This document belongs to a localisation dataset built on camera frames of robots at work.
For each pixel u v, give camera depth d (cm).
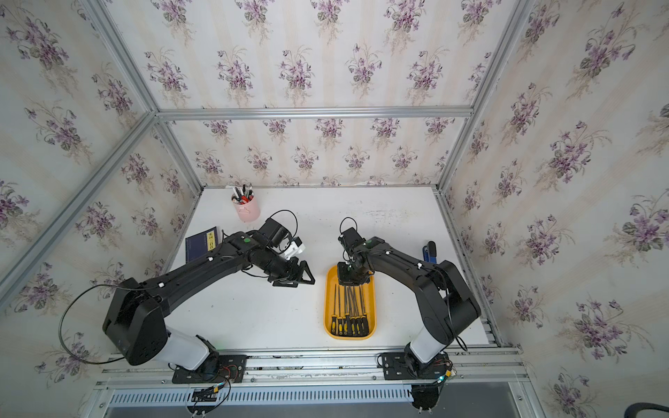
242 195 104
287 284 72
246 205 101
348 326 78
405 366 68
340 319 82
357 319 80
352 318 80
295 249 76
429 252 93
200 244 99
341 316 82
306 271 72
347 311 84
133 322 41
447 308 46
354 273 75
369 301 85
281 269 69
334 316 82
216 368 69
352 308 84
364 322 79
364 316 82
